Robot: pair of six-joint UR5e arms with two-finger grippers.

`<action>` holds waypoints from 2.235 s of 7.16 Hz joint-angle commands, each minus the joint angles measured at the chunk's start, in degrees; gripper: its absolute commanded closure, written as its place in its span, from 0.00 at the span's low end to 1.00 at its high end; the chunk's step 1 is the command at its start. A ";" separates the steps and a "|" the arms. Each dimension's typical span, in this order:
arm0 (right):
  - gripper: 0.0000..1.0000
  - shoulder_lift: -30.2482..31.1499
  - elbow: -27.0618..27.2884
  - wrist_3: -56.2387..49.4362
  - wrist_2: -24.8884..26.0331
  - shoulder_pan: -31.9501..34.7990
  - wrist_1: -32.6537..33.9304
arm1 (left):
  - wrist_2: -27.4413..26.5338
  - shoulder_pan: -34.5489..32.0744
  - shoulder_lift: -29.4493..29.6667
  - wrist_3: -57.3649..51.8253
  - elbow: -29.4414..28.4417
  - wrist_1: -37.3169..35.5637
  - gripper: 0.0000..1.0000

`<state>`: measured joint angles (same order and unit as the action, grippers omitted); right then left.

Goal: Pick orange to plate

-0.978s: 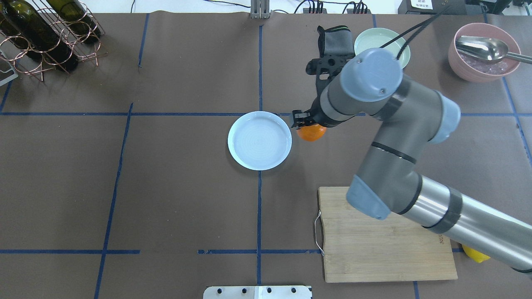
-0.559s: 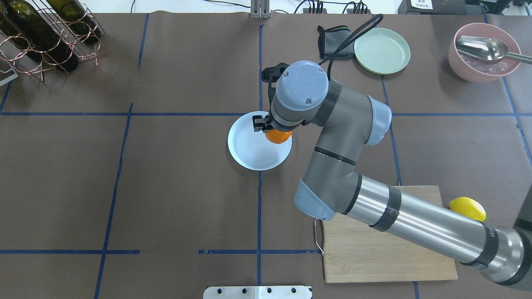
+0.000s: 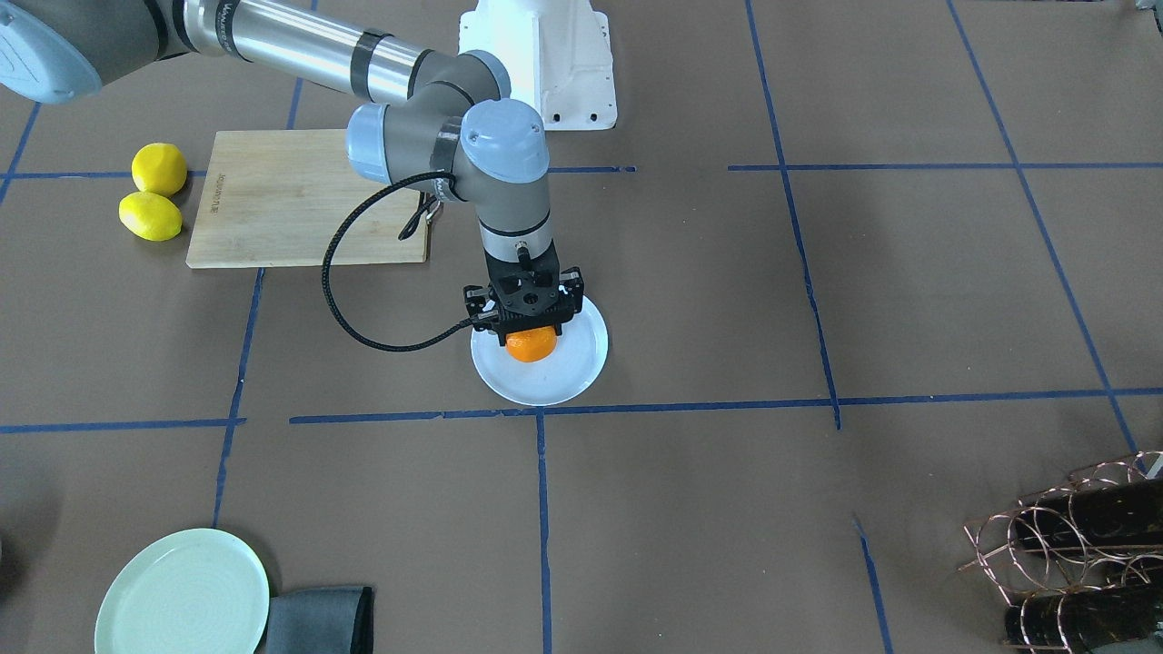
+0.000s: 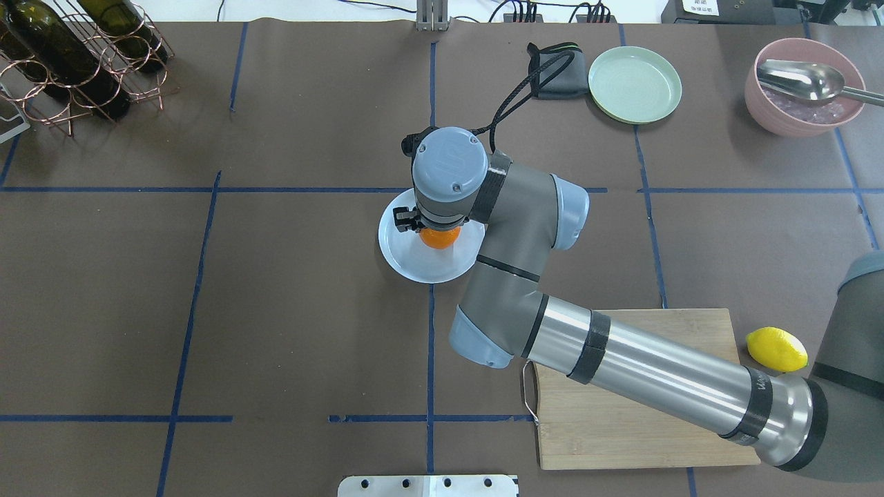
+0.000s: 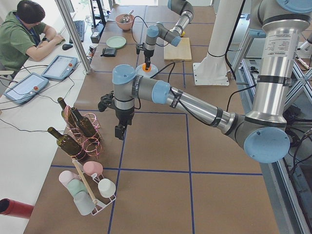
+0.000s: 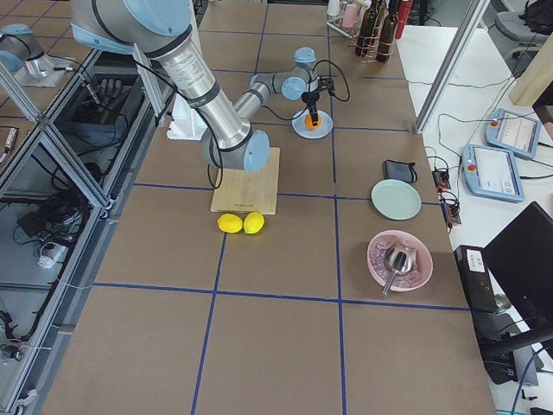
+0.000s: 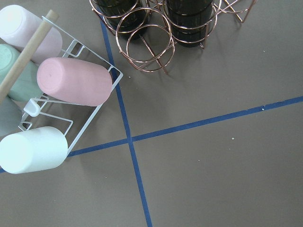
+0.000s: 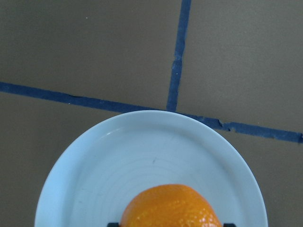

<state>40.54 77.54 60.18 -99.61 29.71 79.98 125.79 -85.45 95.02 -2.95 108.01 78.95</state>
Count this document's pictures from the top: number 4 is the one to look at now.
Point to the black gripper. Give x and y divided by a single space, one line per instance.
406 220

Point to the orange mandarin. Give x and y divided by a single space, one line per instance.
439 240

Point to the light blue plate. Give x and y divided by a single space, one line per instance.
407 254

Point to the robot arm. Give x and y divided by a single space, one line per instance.
824 425

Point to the light green plate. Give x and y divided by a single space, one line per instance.
634 85

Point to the dark grey folded cloth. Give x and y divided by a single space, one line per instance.
558 72

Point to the black power strip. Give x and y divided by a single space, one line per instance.
522 12
592 13

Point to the bamboo cutting board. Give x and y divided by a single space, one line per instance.
586 427

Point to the upper yellow lemon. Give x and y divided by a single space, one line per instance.
777 349

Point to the pink bowl with ice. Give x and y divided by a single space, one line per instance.
790 117

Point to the dark green wine bottle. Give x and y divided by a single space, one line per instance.
56 46

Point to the metal scoop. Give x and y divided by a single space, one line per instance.
811 82

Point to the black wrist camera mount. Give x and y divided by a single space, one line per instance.
410 143

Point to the aluminium frame post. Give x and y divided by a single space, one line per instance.
432 15

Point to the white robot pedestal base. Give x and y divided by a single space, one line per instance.
430 485

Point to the copper wire wine rack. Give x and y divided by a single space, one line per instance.
52 104

